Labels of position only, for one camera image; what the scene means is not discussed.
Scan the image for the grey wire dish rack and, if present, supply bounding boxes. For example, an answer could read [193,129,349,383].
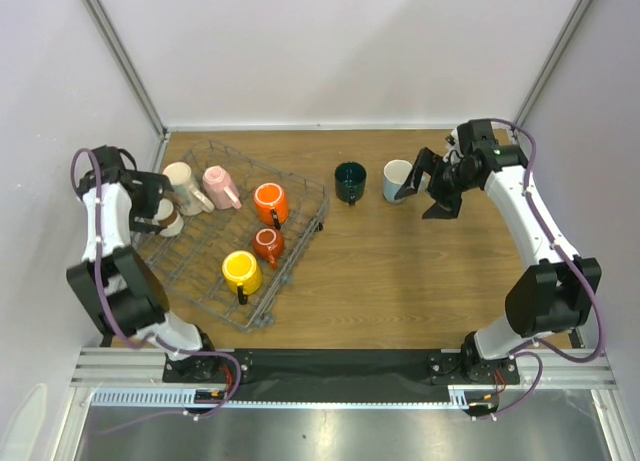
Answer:
[133,140,328,332]

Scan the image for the red black patterned cup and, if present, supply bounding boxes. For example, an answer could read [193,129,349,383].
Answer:
[252,227,285,270]

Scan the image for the light blue mug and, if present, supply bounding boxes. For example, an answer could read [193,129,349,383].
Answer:
[382,159,412,204]

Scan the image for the steel brown tumbler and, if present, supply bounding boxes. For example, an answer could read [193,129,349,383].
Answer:
[152,198,184,237]

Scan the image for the dark green mug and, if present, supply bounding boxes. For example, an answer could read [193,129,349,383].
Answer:
[334,161,367,206]

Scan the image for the orange enamel mug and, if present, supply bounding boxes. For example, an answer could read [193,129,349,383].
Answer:
[253,182,289,229]

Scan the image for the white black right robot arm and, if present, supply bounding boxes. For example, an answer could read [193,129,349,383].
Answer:
[395,118,602,383]

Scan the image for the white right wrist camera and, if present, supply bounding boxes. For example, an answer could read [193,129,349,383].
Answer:
[445,129,459,152]

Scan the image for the cream floral tall mug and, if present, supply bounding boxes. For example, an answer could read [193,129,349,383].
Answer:
[163,162,215,216]

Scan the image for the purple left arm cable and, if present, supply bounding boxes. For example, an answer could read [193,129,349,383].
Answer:
[69,147,244,435]

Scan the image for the yellow enamel mug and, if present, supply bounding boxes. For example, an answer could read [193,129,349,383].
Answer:
[222,250,263,305]

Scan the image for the pink faceted mug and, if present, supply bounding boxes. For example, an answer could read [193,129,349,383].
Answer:
[202,165,242,210]

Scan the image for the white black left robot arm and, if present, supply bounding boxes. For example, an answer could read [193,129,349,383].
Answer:
[66,145,221,383]

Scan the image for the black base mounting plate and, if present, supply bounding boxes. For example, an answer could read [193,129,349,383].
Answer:
[162,348,521,403]

